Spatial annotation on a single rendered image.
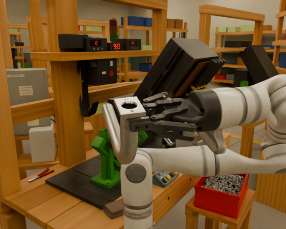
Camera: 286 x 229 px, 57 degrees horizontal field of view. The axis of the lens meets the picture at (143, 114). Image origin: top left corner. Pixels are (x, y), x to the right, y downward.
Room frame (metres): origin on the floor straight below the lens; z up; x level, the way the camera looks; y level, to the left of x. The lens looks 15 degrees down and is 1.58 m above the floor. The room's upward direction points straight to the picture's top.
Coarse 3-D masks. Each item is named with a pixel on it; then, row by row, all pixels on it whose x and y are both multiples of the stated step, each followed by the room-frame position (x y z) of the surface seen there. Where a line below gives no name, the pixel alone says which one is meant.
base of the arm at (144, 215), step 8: (128, 208) 0.68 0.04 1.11; (144, 208) 0.68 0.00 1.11; (152, 208) 0.71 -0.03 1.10; (128, 216) 0.68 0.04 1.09; (136, 216) 0.67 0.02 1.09; (144, 216) 0.68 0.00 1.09; (152, 216) 0.71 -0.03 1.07; (128, 224) 0.68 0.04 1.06; (136, 224) 0.67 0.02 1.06; (144, 224) 0.68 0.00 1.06; (152, 224) 0.70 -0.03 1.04
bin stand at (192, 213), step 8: (248, 192) 1.28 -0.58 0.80; (192, 200) 1.21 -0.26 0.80; (248, 200) 1.21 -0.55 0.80; (192, 208) 1.15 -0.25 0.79; (248, 208) 1.19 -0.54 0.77; (192, 216) 1.16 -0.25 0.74; (208, 216) 1.10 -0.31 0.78; (216, 216) 1.08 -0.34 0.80; (224, 216) 1.07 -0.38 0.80; (240, 216) 1.07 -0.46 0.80; (248, 216) 1.26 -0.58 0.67; (192, 224) 1.15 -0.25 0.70; (208, 224) 1.39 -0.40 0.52; (232, 224) 1.03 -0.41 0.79; (240, 224) 1.07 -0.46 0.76; (248, 224) 1.26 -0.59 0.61
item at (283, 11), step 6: (282, 0) 4.79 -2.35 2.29; (282, 6) 4.79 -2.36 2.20; (282, 12) 4.60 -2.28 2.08; (282, 18) 4.79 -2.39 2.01; (282, 24) 4.79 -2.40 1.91; (276, 30) 4.85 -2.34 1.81; (276, 36) 4.82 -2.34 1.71; (276, 42) 4.68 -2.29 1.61; (282, 42) 4.44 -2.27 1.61; (276, 48) 4.79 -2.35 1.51; (276, 54) 4.79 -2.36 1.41; (276, 60) 4.79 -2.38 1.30; (282, 60) 4.59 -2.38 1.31; (276, 66) 4.79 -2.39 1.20; (282, 66) 4.56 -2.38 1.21; (282, 72) 4.30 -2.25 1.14
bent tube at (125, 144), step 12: (108, 108) 0.63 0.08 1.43; (120, 108) 0.40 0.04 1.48; (132, 108) 0.43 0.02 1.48; (108, 120) 0.59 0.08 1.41; (120, 120) 0.41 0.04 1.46; (108, 132) 0.56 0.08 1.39; (120, 132) 0.42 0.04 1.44; (132, 132) 0.41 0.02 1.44; (120, 144) 0.43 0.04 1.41; (132, 144) 0.42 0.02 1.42; (120, 156) 0.44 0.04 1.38; (132, 156) 0.43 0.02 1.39
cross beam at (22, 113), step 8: (104, 88) 1.88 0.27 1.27; (112, 88) 1.89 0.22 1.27; (120, 88) 1.96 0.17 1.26; (128, 88) 2.04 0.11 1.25; (136, 88) 2.12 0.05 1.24; (96, 96) 1.75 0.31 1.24; (104, 96) 1.82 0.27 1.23; (112, 96) 1.88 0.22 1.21; (24, 104) 1.36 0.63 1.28; (32, 104) 1.37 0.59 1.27; (40, 104) 1.41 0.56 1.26; (48, 104) 1.44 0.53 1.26; (16, 112) 1.29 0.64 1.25; (24, 112) 1.32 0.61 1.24; (32, 112) 1.36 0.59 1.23; (40, 112) 1.40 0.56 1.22; (48, 112) 1.44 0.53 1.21; (16, 120) 1.29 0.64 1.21; (24, 120) 1.32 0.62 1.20
